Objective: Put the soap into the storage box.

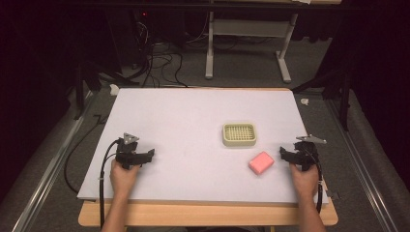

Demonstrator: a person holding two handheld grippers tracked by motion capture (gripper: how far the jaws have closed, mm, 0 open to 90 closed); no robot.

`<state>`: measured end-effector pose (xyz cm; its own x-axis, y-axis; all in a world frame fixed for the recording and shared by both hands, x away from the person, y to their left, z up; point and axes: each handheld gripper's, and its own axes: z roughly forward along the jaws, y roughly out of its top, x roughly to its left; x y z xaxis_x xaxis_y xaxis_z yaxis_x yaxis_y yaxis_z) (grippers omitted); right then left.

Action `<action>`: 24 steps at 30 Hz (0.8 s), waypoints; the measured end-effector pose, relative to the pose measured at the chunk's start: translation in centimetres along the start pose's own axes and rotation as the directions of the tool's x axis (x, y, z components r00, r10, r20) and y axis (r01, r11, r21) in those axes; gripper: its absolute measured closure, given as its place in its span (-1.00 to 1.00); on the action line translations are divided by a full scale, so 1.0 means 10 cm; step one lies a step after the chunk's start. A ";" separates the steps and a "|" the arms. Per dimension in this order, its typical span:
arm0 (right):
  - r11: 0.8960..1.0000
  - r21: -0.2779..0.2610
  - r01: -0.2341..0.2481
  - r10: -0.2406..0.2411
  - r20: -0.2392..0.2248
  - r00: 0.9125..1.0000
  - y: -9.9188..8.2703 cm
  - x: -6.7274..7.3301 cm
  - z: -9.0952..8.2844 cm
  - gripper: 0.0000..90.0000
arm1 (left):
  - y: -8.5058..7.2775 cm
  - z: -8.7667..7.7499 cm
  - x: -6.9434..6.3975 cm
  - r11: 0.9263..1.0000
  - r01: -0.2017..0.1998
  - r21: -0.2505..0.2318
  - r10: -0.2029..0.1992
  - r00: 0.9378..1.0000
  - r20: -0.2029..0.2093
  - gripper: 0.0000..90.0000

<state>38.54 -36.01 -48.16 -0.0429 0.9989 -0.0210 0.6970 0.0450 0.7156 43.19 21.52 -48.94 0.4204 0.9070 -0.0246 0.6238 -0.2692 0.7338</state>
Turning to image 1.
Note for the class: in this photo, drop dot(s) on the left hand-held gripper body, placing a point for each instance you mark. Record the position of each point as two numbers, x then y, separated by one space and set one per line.
126 154

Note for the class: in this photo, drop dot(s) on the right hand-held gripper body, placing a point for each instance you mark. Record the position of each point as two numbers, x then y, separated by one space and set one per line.
306 154

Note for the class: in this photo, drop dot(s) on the person's left hand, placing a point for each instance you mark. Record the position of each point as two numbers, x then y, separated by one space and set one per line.
123 179

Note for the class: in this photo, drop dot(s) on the person's right hand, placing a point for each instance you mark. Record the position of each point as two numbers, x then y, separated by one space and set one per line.
304 180

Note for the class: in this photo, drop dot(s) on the pink soap bar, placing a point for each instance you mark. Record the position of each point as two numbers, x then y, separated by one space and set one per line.
261 162

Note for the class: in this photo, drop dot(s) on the white foam board mat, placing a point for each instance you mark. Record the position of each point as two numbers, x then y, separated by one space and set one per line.
193 154

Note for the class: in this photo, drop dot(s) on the beige soap dish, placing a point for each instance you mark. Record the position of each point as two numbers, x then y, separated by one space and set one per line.
239 134

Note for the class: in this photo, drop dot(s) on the black stand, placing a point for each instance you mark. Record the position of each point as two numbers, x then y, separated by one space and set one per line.
80 87
345 96

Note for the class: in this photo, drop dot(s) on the wooden table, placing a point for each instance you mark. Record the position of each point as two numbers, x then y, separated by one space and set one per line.
206 214

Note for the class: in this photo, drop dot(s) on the metal floor rail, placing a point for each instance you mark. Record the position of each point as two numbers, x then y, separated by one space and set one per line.
48 174
364 174

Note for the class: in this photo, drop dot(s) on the white metal desk frame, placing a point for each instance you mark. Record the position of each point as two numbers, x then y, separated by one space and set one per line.
210 45

